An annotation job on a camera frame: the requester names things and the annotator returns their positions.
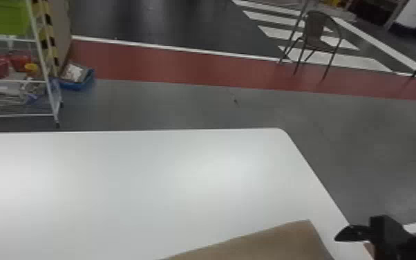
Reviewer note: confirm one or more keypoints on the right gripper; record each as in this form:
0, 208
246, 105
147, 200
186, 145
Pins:
389, 237

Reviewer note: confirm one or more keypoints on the beige towel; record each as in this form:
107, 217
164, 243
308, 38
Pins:
266, 245

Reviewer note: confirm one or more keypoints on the grey metal chair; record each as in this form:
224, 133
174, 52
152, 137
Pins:
315, 29

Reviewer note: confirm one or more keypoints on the blue tray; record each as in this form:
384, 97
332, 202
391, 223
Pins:
81, 82

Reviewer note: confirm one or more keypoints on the yellow black striped post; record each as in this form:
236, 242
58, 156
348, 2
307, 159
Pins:
50, 40

